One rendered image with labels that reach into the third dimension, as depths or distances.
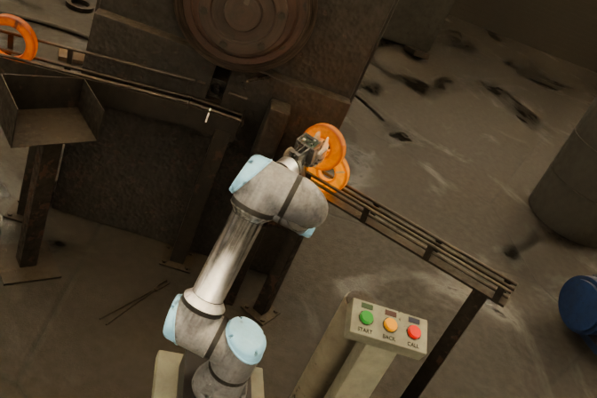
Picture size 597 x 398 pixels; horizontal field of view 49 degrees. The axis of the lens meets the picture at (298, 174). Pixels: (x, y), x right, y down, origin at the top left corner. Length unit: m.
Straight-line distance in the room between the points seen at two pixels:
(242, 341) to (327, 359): 0.57
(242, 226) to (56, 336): 0.97
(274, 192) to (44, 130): 0.91
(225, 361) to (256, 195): 0.43
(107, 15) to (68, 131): 0.46
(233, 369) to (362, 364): 0.45
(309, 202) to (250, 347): 0.40
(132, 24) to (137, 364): 1.17
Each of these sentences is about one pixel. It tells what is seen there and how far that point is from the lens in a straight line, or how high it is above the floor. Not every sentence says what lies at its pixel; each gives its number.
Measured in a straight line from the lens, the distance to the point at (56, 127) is 2.25.
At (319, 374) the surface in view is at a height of 0.23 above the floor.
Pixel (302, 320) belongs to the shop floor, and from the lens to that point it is 2.76.
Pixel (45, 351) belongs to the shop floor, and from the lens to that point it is 2.35.
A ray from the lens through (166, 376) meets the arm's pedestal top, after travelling 1.97.
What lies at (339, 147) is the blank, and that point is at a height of 0.86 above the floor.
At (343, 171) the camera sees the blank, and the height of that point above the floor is 0.74.
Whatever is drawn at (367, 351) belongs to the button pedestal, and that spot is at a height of 0.51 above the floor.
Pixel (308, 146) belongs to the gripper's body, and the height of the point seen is 0.88.
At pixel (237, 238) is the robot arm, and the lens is 1.64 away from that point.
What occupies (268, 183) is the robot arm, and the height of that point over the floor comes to 0.97.
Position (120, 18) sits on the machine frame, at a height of 0.87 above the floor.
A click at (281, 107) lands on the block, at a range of 2.38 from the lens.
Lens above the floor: 1.78
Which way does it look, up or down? 29 degrees down
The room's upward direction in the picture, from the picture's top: 24 degrees clockwise
